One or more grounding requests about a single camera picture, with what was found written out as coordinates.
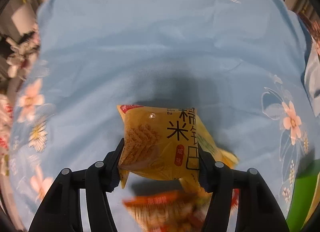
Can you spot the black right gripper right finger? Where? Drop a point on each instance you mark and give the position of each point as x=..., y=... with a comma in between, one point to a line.
x=216, y=178

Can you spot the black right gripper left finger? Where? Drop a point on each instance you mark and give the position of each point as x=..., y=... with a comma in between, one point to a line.
x=101, y=178

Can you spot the yellow rice crust snack bag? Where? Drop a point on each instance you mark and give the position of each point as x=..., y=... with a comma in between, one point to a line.
x=163, y=144

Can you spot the orange panda snack bag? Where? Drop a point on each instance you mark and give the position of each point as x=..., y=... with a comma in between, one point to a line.
x=174, y=210

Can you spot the green storage box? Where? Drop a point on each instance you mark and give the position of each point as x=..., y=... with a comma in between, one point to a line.
x=305, y=197

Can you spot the light blue floral cloth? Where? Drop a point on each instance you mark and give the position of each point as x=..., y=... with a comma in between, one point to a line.
x=243, y=74

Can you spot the white flower ornament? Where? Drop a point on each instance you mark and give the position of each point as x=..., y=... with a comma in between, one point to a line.
x=24, y=55

